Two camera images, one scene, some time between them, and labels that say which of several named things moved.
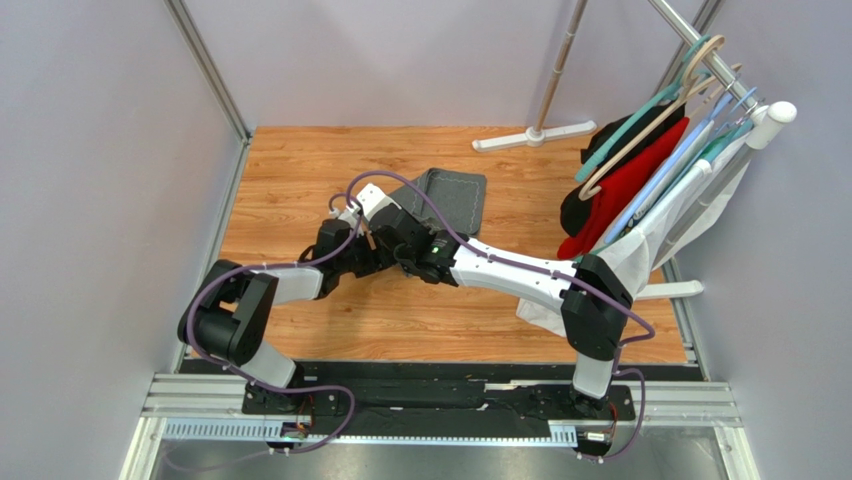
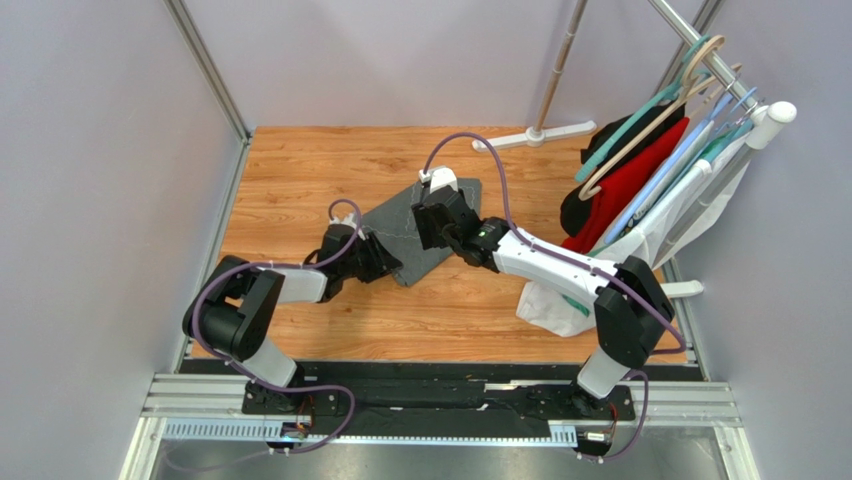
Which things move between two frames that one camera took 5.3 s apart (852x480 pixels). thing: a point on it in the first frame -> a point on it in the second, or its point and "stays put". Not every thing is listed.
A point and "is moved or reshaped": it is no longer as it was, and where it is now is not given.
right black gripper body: [405, 230] -> [429, 222]
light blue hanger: [670, 166] stays put
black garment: [575, 210] stays put
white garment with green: [656, 241] stays put
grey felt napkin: [459, 196] is moved or reshaped
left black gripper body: [360, 260] stays put
